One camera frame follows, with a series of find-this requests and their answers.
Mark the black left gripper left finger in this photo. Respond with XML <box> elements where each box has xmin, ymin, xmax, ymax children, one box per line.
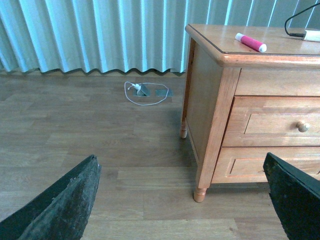
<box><xmin>0</xmin><ymin>155</ymin><xmax>102</xmax><ymax>240</ymax></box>

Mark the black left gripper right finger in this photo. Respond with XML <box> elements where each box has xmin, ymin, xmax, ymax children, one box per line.
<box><xmin>263</xmin><ymin>152</ymin><xmax>320</xmax><ymax>240</ymax></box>

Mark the wooden drawer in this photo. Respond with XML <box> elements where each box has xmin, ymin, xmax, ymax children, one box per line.
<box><xmin>211</xmin><ymin>147</ymin><xmax>320</xmax><ymax>184</ymax></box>
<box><xmin>222</xmin><ymin>96</ymin><xmax>320</xmax><ymax>147</ymax></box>

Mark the pink marker with white caps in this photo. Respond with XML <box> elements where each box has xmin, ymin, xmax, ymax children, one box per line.
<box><xmin>235</xmin><ymin>33</ymin><xmax>267</xmax><ymax>53</ymax></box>

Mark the round wooden drawer knob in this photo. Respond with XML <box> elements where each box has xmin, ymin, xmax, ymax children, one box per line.
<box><xmin>296</xmin><ymin>121</ymin><xmax>311</xmax><ymax>133</ymax></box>

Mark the wooden nightstand cabinet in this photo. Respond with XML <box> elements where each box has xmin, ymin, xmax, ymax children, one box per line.
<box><xmin>180</xmin><ymin>24</ymin><xmax>320</xmax><ymax>203</ymax></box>

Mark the open floor socket box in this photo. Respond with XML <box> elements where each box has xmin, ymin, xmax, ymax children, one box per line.
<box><xmin>133</xmin><ymin>83</ymin><xmax>150</xmax><ymax>97</ymax></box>

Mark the closed floor socket plate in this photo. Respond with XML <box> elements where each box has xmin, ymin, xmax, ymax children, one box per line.
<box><xmin>155</xmin><ymin>89</ymin><xmax>173</xmax><ymax>97</ymax></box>

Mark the white charger adapter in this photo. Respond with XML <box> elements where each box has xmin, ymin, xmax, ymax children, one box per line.
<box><xmin>303</xmin><ymin>30</ymin><xmax>320</xmax><ymax>42</ymax></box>

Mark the light blue pleated curtain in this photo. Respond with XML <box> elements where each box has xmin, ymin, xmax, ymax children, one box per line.
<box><xmin>0</xmin><ymin>0</ymin><xmax>320</xmax><ymax>73</ymax></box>

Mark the white floor cable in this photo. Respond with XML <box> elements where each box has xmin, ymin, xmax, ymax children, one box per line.
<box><xmin>124</xmin><ymin>81</ymin><xmax>170</xmax><ymax>106</ymax></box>

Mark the black charger cable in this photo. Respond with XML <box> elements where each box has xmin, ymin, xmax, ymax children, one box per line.
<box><xmin>284</xmin><ymin>1</ymin><xmax>320</xmax><ymax>38</ymax></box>

